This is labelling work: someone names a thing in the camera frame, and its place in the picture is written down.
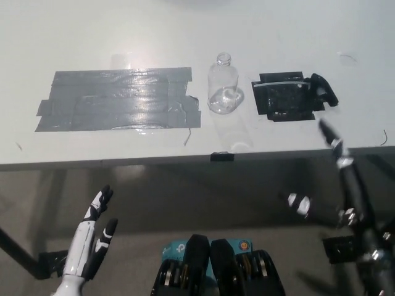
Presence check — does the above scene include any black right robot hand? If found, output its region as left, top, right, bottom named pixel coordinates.
left=279, top=120, right=395, bottom=296

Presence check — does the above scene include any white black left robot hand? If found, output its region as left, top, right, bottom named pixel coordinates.
left=61, top=184, right=119, bottom=281

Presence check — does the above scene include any black spray trigger lid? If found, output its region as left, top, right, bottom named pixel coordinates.
left=254, top=73, right=339, bottom=108

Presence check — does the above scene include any black tape patch on desk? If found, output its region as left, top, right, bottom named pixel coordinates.
left=250, top=71, right=328, bottom=121

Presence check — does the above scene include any black ribbed robot body block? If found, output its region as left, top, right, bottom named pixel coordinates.
left=151, top=234, right=214, bottom=296
left=210, top=239, right=286, bottom=296

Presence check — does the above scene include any clear plastic bottle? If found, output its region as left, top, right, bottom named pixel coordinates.
left=207, top=52, right=245, bottom=114

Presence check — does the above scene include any black diagonal table leg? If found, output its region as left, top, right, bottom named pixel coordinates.
left=0, top=226, right=41, bottom=280

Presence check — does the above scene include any teal cardboard box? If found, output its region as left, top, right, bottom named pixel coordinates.
left=162, top=239, right=254, bottom=278

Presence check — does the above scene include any small black tape piece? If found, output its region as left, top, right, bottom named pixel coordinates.
left=210, top=152, right=235, bottom=162

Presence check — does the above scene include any grey duct tape patch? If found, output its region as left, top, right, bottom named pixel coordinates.
left=34, top=66, right=202, bottom=133

